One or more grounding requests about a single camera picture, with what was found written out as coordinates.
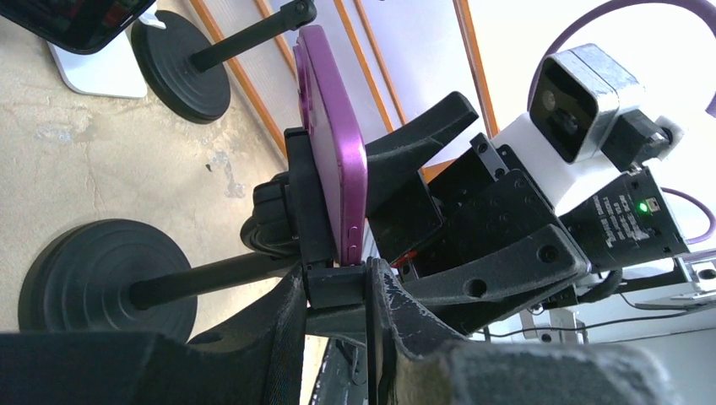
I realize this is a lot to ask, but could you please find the white silver phone stand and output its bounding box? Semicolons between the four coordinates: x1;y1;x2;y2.
48;1;166;99

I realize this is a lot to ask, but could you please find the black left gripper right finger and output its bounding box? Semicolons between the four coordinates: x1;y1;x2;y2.
366;258;671;404

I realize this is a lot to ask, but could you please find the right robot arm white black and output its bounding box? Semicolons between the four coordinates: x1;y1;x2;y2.
357;92;686;334

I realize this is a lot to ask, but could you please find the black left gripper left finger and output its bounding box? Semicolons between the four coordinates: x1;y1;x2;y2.
1;267;306;404

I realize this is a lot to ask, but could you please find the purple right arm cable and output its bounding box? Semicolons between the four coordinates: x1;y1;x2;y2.
525;0;716;247

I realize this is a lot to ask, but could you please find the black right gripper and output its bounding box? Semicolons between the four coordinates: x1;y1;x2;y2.
305;91;590;344

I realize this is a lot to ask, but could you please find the black phone on folding stand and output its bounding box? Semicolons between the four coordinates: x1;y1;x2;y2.
1;0;155;55

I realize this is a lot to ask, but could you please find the orange wooden rack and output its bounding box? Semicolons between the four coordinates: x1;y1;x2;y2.
187;0;502;183

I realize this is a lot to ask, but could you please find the black round base phone stand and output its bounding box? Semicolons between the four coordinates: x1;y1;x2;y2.
18;128;361;342

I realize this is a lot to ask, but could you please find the black phone purple edge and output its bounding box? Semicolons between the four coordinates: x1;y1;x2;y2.
293;24;368;266

